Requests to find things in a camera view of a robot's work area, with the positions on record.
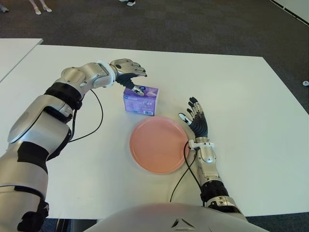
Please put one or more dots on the white table with dark edge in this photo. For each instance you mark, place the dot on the white table with dark edge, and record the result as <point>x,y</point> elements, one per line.
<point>294,7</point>

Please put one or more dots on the white round controller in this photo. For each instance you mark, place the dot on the white round controller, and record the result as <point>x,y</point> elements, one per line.
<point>306,83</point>

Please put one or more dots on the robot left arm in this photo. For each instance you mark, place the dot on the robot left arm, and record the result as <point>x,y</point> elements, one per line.
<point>36,125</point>

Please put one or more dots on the white side table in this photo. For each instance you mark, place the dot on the white side table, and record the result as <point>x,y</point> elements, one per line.
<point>14,53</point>

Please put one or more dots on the pink round plate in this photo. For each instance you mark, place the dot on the pink round plate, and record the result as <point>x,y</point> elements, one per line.
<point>157,147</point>

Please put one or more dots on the person in white sneakers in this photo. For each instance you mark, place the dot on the person in white sneakers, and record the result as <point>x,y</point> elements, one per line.
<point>131,3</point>

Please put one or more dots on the person in white heels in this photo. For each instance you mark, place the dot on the person in white heels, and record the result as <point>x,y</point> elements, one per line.
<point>38,9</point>

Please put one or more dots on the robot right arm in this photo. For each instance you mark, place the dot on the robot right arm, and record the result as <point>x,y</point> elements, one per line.
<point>208,169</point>

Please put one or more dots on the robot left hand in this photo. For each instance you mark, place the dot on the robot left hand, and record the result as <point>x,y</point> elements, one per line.
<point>123,66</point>

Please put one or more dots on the purple tissue paper pack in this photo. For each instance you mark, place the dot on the purple tissue paper pack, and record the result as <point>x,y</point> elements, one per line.
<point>140,104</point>

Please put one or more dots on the person in pale flat shoes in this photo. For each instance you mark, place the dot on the person in pale flat shoes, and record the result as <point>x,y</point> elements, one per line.
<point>3,9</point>

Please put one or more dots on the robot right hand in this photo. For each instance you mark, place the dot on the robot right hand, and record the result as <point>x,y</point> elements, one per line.
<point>200,125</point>

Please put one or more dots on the silver robot torso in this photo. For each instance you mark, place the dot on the silver robot torso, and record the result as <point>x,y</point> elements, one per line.
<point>157,217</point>

